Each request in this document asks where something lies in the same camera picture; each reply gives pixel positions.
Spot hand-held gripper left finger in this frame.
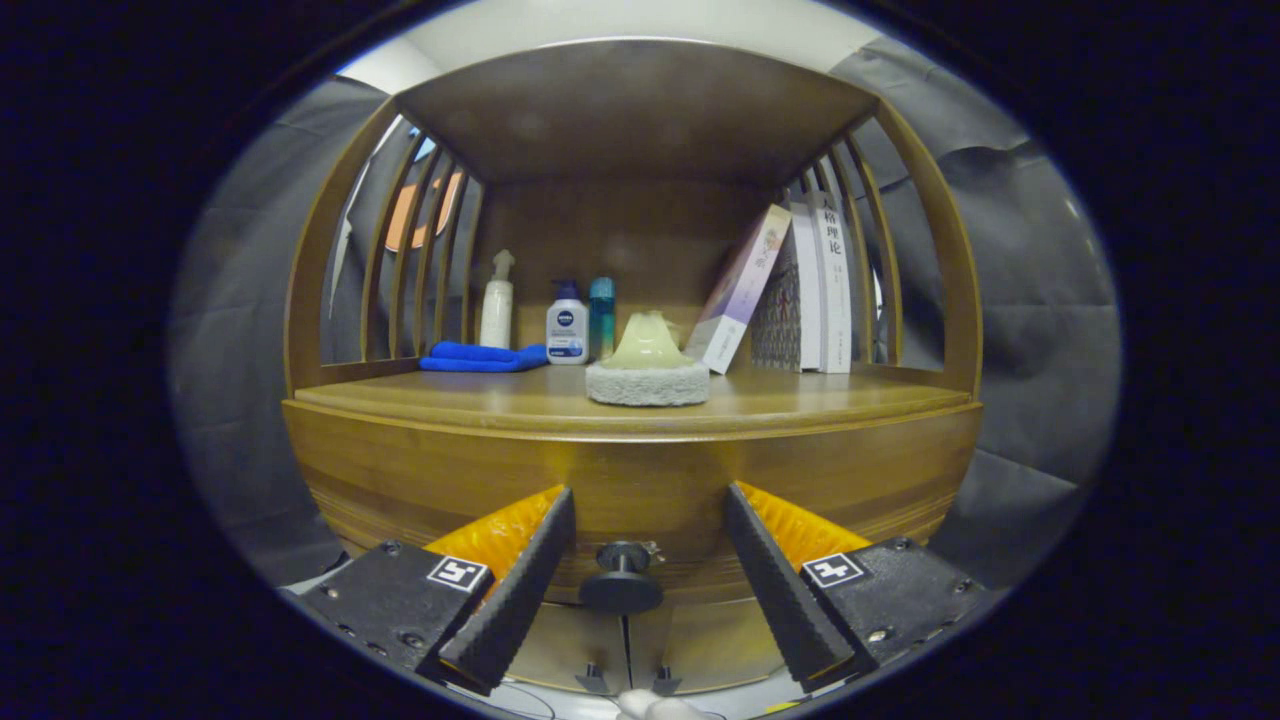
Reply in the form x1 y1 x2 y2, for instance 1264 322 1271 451
285 485 578 696

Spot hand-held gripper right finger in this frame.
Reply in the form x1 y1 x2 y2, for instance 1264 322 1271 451
725 482 991 693

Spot pale green grey scrub brush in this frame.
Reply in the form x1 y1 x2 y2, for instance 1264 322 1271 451
585 310 711 408

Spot wooden countertop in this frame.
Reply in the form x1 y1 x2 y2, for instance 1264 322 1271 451
295 362 976 441

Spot wooden cabinet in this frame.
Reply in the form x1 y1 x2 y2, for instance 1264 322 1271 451
283 38 986 696

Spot white floor object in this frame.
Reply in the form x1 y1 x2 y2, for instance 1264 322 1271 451
615 690 706 720

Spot blue folded cloth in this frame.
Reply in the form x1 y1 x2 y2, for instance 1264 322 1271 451
419 341 549 374

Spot white lotion bottle blue cap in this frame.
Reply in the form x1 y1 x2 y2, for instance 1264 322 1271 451
546 280 590 366

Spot dark patterned book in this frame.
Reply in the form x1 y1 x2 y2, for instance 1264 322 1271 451
750 235 801 371

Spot white pump bottle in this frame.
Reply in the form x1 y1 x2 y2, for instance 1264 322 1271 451
480 250 516 350

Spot teal slim bottle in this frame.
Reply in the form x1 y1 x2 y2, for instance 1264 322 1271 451
588 277 617 361

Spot pink purple book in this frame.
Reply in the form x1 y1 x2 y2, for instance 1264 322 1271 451
685 204 793 375

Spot white book with black lettering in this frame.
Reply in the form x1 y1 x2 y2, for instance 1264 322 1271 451
808 190 853 375

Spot thin floor cables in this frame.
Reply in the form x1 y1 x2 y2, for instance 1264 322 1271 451
495 680 556 720

